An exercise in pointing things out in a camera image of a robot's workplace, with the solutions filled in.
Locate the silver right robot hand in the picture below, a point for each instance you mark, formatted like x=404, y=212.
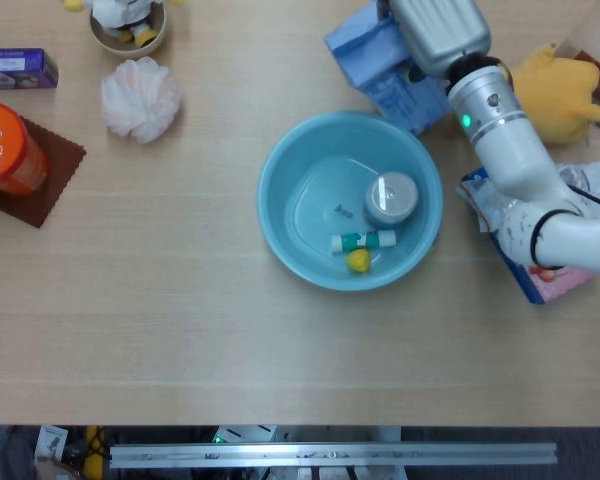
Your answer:
x=440, y=30

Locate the blue white wipes package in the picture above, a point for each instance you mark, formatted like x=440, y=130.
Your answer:
x=380, y=75

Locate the white snack bag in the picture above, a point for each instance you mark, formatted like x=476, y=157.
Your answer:
x=587, y=180

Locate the blue Oreo cookie box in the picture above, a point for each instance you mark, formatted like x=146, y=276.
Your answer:
x=560, y=286

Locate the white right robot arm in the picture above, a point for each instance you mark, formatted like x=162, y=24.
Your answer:
x=515, y=150

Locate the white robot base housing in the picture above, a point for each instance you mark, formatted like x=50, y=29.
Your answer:
x=245, y=434

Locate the light blue plastic bowl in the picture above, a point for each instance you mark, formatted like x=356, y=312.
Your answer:
x=300, y=200

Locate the purple rectangular box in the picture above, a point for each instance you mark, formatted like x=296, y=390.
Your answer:
x=15, y=67

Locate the orange cylindrical canister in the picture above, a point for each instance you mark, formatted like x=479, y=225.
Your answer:
x=7, y=150

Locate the yellow plush toy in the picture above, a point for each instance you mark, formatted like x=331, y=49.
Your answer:
x=560, y=95

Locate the green and white glue stick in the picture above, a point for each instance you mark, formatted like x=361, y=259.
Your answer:
x=360, y=241

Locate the small yellow lemon toy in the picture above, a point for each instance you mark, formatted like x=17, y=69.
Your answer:
x=358, y=261

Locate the beige round bowl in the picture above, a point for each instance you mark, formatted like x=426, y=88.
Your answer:
x=155, y=42

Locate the pink and white bath loofah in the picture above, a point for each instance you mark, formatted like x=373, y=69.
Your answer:
x=140, y=100

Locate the black-headed doll in white clothes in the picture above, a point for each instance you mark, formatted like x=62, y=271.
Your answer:
x=117, y=12

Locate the brown cloth mat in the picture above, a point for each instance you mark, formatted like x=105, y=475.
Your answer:
x=60, y=170

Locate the aluminium rail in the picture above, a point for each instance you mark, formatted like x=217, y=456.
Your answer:
x=330, y=455

